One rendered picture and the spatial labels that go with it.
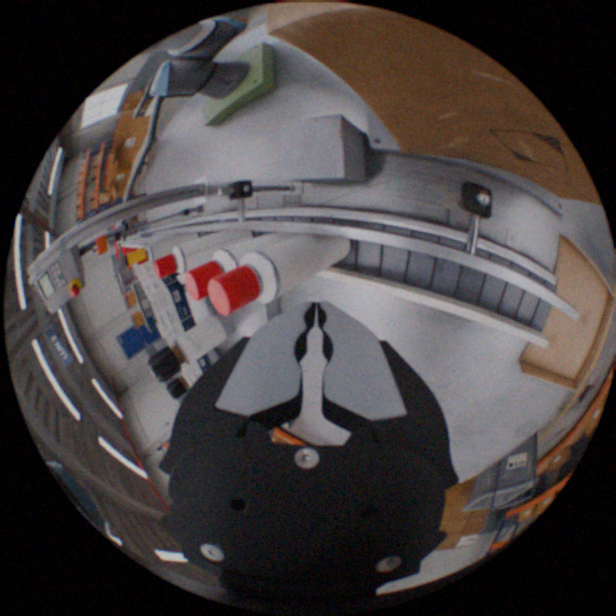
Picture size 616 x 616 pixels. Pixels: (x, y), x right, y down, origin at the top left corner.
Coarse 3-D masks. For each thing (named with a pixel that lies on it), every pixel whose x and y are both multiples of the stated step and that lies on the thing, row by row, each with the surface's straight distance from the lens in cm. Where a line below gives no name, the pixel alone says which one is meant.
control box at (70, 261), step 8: (56, 240) 72; (72, 248) 63; (64, 256) 63; (72, 256) 64; (64, 264) 65; (72, 264) 65; (80, 264) 71; (40, 272) 67; (48, 272) 66; (64, 272) 66; (72, 272) 67; (80, 272) 68; (72, 280) 68; (80, 280) 69; (56, 288) 70; (64, 288) 70; (80, 288) 71; (56, 296) 72; (64, 296) 72; (48, 304) 74; (56, 304) 74
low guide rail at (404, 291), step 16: (320, 272) 30; (336, 272) 29; (352, 272) 29; (368, 288) 28; (384, 288) 27; (400, 288) 27; (416, 288) 28; (432, 304) 27; (448, 304) 27; (464, 304) 28; (480, 320) 28; (496, 320) 29; (512, 320) 32; (528, 336) 32; (544, 336) 36
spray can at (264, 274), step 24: (288, 240) 22; (312, 240) 23; (336, 240) 27; (240, 264) 20; (264, 264) 17; (288, 264) 19; (312, 264) 22; (216, 288) 16; (240, 288) 16; (264, 288) 18; (288, 288) 20
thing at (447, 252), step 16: (208, 224) 42; (224, 224) 36; (240, 224) 32; (256, 224) 29; (272, 224) 27; (288, 224) 25; (304, 224) 24; (320, 224) 23; (336, 224) 23; (368, 240) 21; (384, 240) 20; (400, 240) 20; (416, 240) 20; (448, 256) 20; (464, 256) 20; (480, 256) 21; (496, 272) 21; (512, 272) 22; (528, 288) 23; (544, 288) 25; (560, 304) 27; (576, 320) 31
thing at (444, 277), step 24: (288, 216) 36; (360, 240) 30; (432, 240) 28; (336, 264) 32; (360, 264) 31; (384, 264) 30; (408, 264) 29; (432, 264) 29; (456, 264) 29; (504, 264) 30; (432, 288) 30; (456, 288) 30; (480, 288) 30; (504, 288) 32; (552, 288) 36; (504, 312) 33; (528, 312) 35
